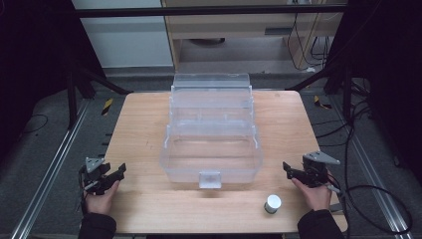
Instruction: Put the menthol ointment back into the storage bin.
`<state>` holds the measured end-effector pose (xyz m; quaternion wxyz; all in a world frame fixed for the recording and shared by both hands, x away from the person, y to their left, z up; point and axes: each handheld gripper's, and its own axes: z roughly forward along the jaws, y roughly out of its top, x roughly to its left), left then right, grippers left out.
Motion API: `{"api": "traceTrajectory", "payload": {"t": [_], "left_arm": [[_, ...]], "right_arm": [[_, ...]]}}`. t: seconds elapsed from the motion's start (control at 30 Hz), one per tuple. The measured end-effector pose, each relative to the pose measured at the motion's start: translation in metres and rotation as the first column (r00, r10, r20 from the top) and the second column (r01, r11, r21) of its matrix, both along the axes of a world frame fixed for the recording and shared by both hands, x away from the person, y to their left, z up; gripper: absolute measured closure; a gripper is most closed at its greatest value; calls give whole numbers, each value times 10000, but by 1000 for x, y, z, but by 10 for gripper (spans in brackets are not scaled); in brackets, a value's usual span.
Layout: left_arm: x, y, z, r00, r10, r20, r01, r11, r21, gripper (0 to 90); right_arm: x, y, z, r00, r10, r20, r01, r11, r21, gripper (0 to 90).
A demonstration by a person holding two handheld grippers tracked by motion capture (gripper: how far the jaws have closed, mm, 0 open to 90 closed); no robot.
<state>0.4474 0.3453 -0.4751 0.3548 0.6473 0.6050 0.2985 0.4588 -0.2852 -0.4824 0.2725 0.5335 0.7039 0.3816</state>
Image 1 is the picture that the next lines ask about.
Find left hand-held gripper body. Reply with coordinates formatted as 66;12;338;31
79;156;112;196

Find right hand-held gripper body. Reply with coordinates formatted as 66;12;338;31
301;150;342;189

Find person's right hand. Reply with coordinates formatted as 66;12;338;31
291;172;334;212

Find person's left hand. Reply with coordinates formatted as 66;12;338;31
83;179;121;216

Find yellow-black tape strip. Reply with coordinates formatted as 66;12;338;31
101;98;114;117
313;95;333;111

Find black metal stand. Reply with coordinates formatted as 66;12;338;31
65;63;134;131
285;61;354;122

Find clear plastic storage box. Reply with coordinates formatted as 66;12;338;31
158;73;265;190

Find dark curtain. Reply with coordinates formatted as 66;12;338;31
326;0;422;185
0;0;107;163

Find white cabinet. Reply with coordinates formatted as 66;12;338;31
71;0;175;70

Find light wooden desk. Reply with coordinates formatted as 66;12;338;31
160;0;346;72

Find black horizontal bar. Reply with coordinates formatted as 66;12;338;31
73;4;348;19

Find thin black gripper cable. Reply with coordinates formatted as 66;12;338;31
78;165;88;215

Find aluminium floor rail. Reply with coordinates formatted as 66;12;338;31
327;96;414;239
9;99;92;239

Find black floor cables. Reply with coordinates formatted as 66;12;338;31
312;78;374;148

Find black floor cable loop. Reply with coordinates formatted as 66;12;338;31
19;114;50;135

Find black cables under desk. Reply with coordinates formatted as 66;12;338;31
286;0;332;72

